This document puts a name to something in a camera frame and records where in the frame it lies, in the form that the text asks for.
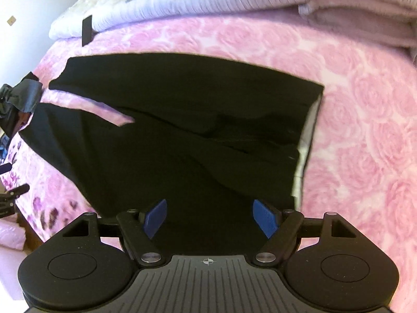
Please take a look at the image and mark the black fabric tag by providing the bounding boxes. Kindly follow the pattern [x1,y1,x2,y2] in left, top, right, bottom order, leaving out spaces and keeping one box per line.
[81,15,94,47]

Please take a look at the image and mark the white ribbed blanket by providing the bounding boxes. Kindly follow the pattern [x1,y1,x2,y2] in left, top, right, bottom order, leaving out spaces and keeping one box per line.
[49,0,417,40]

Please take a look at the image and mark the dark bundled object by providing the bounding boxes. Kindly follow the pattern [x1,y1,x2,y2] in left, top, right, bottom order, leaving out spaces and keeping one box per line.
[0,72,44,137]

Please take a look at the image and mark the pink plastic bag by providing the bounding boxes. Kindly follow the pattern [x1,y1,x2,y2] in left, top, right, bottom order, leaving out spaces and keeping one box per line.
[0,221,27,251]

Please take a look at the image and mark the pale pink folded blanket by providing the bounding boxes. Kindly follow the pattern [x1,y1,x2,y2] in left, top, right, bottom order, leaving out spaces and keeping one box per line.
[298,2,417,51]

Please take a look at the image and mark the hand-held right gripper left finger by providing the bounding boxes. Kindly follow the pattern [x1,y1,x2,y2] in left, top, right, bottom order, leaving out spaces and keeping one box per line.
[61,198,169,267]

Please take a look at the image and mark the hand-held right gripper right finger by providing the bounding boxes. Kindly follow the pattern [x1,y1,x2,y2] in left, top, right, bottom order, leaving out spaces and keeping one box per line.
[252,199,358,267]

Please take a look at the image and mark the black pants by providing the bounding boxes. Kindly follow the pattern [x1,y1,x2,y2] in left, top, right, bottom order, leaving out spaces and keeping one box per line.
[19,53,325,255]

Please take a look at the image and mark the pink rose bedsheet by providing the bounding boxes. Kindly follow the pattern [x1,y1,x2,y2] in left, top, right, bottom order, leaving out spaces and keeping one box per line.
[0,16,417,313]

